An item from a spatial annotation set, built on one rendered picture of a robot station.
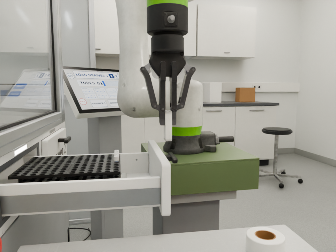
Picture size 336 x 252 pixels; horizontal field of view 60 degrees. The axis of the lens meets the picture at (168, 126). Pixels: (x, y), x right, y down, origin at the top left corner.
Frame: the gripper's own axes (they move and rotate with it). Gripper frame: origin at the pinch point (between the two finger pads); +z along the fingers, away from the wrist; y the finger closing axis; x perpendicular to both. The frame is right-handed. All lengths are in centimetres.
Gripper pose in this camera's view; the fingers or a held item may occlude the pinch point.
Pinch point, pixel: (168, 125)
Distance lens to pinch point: 68.0
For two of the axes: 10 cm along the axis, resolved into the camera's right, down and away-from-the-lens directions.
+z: 0.0, 9.9, 1.2
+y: 9.9, -0.2, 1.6
